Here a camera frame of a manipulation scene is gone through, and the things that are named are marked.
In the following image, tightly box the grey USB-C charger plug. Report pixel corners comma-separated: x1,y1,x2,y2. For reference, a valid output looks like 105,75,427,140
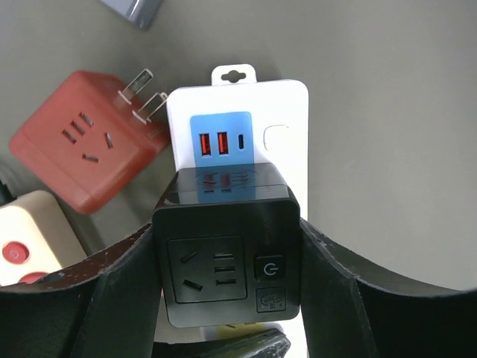
99,0,163,31

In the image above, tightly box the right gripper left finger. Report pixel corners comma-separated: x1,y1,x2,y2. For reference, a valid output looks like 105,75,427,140
1,224,161,357

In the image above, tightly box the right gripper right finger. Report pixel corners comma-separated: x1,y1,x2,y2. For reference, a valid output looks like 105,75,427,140
300,221,476,357

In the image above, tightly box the white red power strip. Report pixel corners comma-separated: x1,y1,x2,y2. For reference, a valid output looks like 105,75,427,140
1,190,86,286

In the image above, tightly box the red koi fish adapter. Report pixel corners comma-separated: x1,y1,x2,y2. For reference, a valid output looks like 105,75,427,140
9,69,171,214

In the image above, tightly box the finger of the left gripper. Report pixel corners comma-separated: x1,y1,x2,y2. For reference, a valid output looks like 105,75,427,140
152,324,291,357

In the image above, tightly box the white multi-socket power strip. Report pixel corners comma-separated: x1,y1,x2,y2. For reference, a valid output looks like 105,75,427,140
166,64,309,357

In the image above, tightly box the black adapter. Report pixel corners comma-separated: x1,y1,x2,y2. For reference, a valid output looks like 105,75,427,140
152,163,301,327

